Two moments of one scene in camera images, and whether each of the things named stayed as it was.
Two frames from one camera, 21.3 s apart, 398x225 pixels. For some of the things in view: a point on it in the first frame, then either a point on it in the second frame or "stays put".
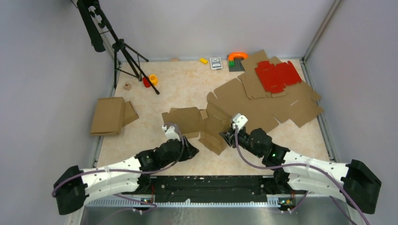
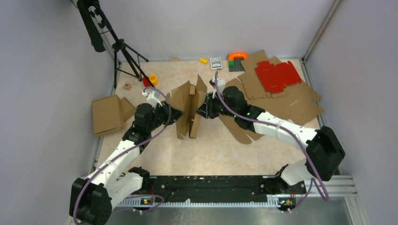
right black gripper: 229,137 -> 206,110
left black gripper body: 176,158 -> 160,116
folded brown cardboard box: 111,115 stays put
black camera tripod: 98,23 stays put
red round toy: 145,82 stays put
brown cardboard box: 209,123 -> 188,98
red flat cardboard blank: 274,78 stays put
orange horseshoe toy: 231,56 stays put
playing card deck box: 216,63 stays put
